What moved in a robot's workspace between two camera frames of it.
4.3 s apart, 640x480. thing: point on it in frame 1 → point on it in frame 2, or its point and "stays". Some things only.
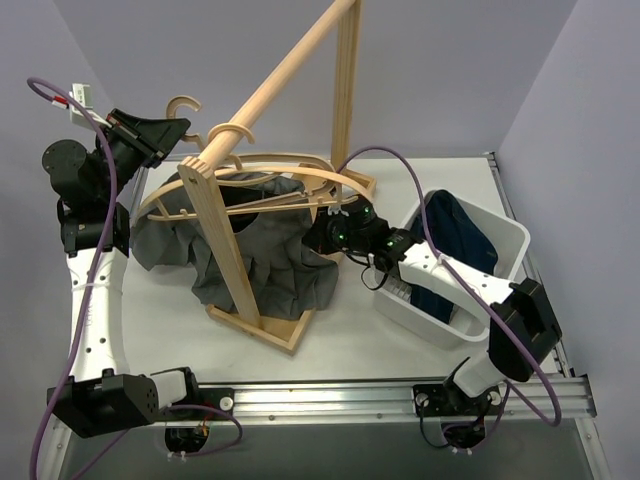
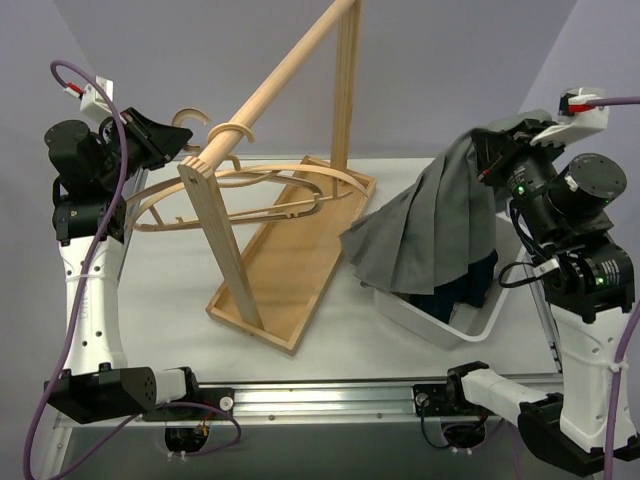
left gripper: [138, 140] stays
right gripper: [318, 235] → [489, 157]
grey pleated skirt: [269, 218] → [442, 222]
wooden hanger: [146, 214] → [178, 116]
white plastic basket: [466, 324] stays
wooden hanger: [308, 176] → [270, 214]
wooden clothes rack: [199, 176] stays
